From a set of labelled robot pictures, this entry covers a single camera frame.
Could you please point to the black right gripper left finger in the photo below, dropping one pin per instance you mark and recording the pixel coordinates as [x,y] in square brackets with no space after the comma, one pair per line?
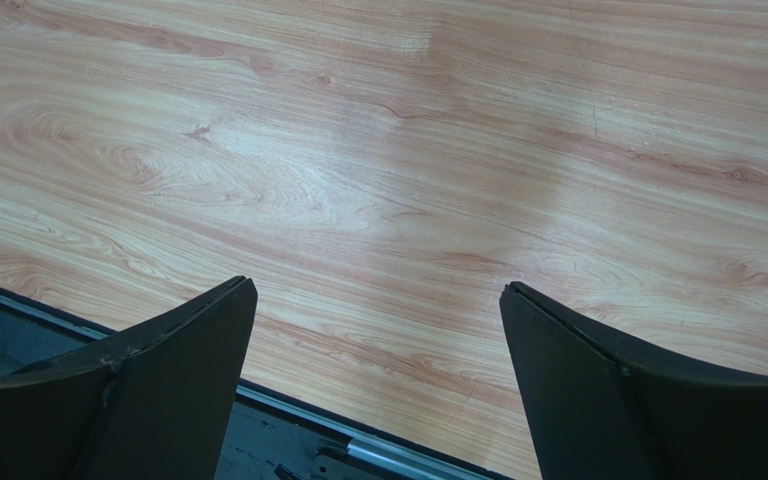
[149,402]

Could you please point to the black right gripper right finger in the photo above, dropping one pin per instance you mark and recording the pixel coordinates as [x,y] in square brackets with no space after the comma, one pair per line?
[604,404]

